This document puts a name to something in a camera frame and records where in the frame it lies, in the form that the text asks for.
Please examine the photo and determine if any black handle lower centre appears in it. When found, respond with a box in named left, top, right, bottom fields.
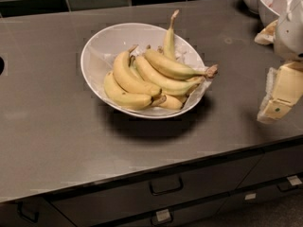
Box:
left=151, top=209, right=173, bottom=227

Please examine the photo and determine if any grey drawer front right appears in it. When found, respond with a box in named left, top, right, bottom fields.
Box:
left=239, top=145, right=303, bottom=188

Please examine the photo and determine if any large white bowl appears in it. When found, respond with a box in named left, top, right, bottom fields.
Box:
left=80, top=23, right=212, bottom=119

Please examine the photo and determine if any upright yellow banana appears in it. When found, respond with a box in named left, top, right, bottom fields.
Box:
left=163, top=9, right=179, bottom=61

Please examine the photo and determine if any black handle left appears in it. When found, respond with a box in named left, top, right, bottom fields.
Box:
left=17, top=201, right=40, bottom=224

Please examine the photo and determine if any curved left yellow banana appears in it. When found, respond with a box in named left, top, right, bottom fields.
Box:
left=113, top=44, right=162, bottom=96

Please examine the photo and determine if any black drawer handle centre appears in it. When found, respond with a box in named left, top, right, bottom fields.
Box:
left=149, top=176, right=184, bottom=196

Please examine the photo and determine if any grey drawer front centre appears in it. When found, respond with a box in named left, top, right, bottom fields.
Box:
left=50, top=153, right=260, bottom=227

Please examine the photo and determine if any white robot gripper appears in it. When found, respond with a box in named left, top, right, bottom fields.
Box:
left=254, top=0, right=303, bottom=124

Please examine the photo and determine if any small bottom yellow banana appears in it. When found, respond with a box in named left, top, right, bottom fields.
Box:
left=159, top=95, right=183, bottom=110

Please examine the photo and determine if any black handle right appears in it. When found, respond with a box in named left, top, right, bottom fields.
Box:
left=277, top=175, right=303, bottom=193

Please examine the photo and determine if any grey drawer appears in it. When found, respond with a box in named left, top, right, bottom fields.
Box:
left=239, top=145, right=303, bottom=188
left=50, top=153, right=260, bottom=227

